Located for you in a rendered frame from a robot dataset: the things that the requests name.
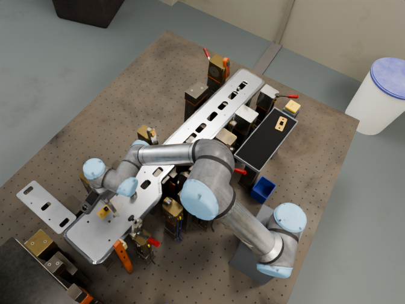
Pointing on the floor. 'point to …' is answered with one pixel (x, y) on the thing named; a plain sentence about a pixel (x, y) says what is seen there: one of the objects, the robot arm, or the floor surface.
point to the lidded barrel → (379, 96)
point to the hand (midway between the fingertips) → (105, 207)
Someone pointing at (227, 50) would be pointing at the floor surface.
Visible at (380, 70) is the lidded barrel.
